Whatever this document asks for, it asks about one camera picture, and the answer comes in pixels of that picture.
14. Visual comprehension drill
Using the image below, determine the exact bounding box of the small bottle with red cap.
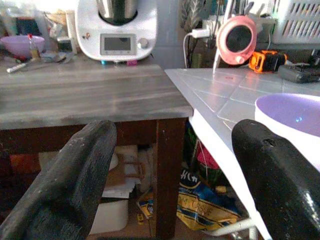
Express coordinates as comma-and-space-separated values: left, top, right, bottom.
27, 33, 41, 60

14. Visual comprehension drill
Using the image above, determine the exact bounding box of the grey top wooden table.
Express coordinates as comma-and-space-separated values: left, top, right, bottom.
0, 53, 195, 240

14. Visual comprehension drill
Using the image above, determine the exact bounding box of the white kitchen machine with display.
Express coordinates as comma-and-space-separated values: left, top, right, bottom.
76, 0, 158, 62

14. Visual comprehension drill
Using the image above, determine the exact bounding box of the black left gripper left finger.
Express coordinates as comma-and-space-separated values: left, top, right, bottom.
0, 119, 118, 240

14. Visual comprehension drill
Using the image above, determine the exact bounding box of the pink round appliance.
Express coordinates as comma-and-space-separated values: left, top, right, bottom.
216, 16, 258, 66

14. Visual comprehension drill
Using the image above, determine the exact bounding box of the lilac bowl with white outside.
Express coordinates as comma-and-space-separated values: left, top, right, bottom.
254, 93, 320, 173

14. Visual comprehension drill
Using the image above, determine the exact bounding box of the black flat device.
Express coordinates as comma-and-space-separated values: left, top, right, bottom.
277, 63, 320, 84

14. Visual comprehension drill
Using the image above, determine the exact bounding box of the silver marker pen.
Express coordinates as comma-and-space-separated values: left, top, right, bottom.
6, 62, 28, 74

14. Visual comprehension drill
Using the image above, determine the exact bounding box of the yellow blue bag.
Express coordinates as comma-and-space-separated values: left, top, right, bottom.
176, 167, 242, 232

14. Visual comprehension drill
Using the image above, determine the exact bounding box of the white tiled table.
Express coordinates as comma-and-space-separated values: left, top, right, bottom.
164, 67, 320, 240

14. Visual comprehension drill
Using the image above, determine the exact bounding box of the brown paper bag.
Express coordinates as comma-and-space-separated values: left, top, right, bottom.
104, 159, 148, 187

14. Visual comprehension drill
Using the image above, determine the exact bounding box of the white plastic container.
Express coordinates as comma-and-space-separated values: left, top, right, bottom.
89, 199, 130, 236

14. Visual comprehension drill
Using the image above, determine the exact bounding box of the white plastic basket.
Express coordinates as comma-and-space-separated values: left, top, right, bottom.
271, 0, 320, 46

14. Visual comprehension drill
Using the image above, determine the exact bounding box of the white charger plug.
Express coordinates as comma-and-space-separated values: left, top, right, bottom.
191, 27, 212, 39

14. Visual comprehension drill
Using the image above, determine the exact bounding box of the white charger cable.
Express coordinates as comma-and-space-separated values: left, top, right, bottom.
182, 33, 195, 69

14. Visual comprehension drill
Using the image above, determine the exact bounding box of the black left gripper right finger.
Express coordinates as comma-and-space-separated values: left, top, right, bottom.
231, 118, 320, 240

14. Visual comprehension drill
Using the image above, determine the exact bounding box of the translucent purple bowl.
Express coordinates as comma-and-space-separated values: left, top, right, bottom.
0, 34, 46, 58

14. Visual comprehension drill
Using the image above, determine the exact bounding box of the orange black tape measure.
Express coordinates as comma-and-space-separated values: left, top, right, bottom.
249, 49, 288, 74

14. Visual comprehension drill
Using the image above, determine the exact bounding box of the white thin rod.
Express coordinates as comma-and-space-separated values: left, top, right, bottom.
212, 0, 235, 75

